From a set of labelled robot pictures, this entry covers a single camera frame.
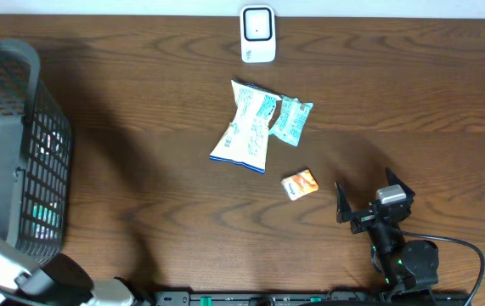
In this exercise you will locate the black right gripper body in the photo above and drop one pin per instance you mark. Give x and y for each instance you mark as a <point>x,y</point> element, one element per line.
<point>362,221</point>

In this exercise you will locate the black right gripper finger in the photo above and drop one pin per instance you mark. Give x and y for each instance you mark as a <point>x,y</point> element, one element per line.
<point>393,179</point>
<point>343,211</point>

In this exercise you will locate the orange tissue packet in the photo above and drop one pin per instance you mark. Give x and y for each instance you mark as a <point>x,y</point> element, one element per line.
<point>299,184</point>

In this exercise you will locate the large teal wipes packet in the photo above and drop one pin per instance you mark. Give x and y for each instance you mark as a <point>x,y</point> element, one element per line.
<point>291,121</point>

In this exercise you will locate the cream blue snack bag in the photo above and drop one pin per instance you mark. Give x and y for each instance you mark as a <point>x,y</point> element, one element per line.
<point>245,141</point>

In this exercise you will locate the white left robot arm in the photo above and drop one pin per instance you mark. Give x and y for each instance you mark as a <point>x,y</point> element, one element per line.
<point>35,272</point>

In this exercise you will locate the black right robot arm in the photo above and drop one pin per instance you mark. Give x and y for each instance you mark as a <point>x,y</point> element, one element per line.
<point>407,265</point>

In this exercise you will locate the white barcode scanner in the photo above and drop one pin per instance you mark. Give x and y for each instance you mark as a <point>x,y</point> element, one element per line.
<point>257,34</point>

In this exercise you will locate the grey plastic mesh basket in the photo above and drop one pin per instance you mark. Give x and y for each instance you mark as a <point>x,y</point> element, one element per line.
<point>36,144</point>

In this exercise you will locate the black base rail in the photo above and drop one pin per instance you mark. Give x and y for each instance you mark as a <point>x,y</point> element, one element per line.
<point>342,297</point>

